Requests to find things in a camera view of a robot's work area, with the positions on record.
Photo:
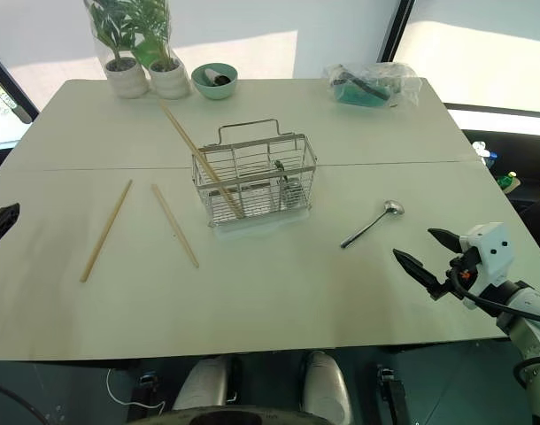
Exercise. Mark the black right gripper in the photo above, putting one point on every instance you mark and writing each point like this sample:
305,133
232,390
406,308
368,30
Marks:
465,268

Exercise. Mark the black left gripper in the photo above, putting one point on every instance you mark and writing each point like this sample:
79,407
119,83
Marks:
2,223

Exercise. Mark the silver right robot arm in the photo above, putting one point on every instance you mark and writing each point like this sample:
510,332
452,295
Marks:
532,307

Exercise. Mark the metal spoon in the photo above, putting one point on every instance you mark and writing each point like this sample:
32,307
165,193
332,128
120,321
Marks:
391,207

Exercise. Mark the green bottle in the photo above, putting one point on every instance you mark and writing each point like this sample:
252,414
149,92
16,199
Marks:
509,182

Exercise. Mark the long wooden chopstick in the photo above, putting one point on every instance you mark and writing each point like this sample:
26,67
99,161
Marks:
175,226
181,133
106,230

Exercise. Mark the white spray bottle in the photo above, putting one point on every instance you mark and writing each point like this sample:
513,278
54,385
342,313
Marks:
483,150

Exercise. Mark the silver rounded shell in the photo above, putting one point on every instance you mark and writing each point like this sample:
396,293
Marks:
325,385
201,385

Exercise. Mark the metal cutlery piece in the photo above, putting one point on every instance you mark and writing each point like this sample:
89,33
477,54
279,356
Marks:
284,175

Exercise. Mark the green sponge block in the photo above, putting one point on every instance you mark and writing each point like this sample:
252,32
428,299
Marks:
354,95

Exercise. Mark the clear plastic bag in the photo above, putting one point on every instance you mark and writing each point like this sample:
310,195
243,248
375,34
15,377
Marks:
405,77

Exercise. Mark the black brush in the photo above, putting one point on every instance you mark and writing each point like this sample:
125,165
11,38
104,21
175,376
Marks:
363,84

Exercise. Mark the white plastic drip tray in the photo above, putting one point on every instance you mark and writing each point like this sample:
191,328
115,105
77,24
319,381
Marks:
248,233

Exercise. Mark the green plant in white pot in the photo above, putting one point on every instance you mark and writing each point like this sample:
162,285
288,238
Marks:
168,79
125,77

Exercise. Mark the clear plastic plant wrap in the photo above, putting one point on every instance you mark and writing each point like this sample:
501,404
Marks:
97,40

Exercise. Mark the black window pillar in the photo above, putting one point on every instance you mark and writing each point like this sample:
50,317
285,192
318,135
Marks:
396,26

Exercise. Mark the mint green bowl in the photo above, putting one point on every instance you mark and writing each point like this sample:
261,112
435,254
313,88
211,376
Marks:
214,90

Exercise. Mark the dark roll in bowl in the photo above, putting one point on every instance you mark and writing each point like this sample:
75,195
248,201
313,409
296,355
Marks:
219,79

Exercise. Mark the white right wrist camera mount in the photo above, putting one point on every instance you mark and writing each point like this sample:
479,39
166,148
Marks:
491,252

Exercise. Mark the black window frame bar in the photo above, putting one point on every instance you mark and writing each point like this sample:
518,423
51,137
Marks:
11,86

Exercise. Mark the black table leg bracket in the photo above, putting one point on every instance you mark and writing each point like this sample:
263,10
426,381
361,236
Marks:
391,394
147,384

